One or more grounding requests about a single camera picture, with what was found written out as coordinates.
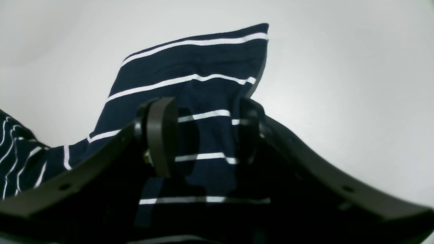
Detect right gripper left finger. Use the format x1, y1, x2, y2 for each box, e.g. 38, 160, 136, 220
1, 97, 178, 244

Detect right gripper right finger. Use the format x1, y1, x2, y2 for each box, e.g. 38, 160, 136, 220
239, 98, 433, 244

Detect navy white striped T-shirt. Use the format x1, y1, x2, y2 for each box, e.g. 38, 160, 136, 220
0, 23, 272, 244

